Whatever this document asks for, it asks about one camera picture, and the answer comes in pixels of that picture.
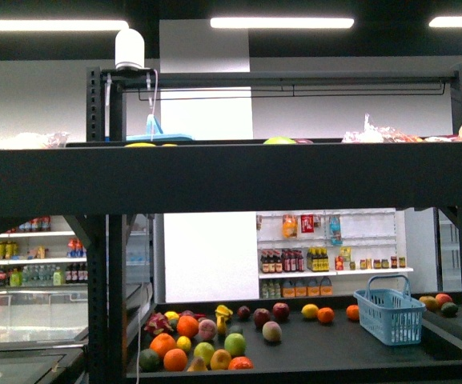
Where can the black far fruit shelf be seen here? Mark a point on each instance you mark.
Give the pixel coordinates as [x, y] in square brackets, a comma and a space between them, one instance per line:
[341, 352]

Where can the light blue far basket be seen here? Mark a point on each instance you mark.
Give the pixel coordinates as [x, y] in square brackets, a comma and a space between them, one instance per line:
[393, 317]

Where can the black fruit shelf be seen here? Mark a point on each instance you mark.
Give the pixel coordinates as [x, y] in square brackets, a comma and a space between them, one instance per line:
[341, 352]
[250, 177]

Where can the white dome camera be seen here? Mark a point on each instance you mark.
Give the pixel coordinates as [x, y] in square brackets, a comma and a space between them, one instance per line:
[129, 50]

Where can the white wall product shelf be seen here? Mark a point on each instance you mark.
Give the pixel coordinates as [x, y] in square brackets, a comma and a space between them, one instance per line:
[327, 252]

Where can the black near fruit shelf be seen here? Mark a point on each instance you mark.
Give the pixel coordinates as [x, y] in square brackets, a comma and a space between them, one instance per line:
[250, 177]

